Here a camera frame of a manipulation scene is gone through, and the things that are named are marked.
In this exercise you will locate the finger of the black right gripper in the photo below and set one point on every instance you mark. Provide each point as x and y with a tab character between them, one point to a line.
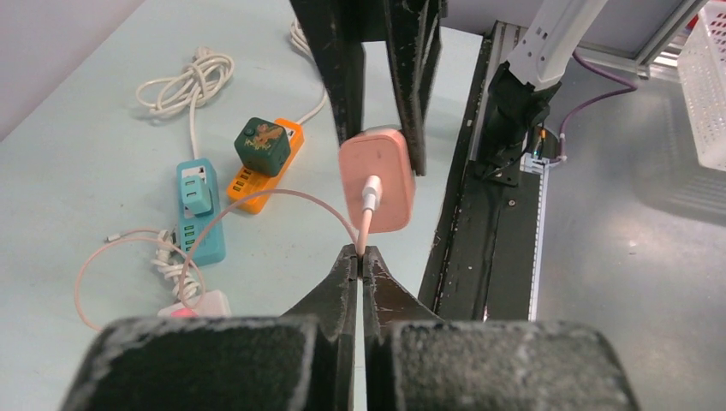
333	36
413	43

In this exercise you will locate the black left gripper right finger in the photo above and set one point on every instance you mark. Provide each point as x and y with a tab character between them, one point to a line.
418	361

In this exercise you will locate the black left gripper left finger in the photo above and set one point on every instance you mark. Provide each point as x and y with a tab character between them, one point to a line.
301	360

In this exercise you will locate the pink USB charger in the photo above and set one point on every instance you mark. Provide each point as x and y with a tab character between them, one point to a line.
376	174

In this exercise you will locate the dark green cube adapter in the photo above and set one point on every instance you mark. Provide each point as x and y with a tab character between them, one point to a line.
263	146

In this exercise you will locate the orange power strip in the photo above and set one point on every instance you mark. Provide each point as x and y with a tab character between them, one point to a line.
247	182

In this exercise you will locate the teal USB charger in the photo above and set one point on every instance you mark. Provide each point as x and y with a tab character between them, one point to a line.
195	196

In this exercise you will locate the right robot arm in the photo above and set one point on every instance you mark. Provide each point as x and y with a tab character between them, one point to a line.
518	95

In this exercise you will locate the white power strip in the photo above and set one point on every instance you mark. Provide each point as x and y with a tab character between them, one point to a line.
214	304

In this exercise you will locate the teal power strip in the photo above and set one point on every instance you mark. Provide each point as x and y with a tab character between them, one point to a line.
212	248

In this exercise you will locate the white perforated basket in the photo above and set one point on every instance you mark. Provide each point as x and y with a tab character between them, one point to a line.
701	68

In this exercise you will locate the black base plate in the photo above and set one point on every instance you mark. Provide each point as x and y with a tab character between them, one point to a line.
485	256

